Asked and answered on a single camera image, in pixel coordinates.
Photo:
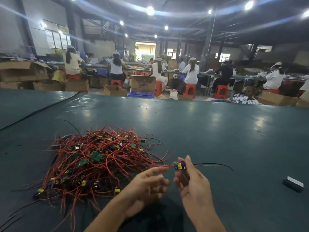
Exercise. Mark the person's right hand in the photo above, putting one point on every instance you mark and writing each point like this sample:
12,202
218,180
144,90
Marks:
195,188

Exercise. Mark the person's left hand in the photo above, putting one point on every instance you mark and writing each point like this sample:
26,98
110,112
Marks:
142,190

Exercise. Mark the person's right forearm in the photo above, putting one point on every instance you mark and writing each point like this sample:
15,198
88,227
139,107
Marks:
211,223

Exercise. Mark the dark green table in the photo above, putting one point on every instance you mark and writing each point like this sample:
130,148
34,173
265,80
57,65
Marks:
241,142

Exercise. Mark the blue plastic crate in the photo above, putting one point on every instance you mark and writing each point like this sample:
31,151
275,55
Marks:
141,94

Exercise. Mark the small black grey block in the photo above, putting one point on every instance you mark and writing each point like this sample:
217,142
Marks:
293,183

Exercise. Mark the red plastic stool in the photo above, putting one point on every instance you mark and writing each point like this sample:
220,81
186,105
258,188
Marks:
221,91
273,91
159,88
116,83
74,77
190,90

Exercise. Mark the heap of black white items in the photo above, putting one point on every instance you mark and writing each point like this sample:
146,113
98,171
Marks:
244,99

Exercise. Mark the yellow sack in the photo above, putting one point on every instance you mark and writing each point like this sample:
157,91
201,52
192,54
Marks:
59,75

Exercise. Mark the round ceiling lamp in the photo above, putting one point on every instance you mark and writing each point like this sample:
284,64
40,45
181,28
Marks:
305,13
121,22
249,4
165,27
210,11

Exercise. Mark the large open cardboard box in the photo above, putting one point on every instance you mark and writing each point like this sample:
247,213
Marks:
19,72

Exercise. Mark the grid window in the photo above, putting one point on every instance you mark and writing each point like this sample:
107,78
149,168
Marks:
57,38

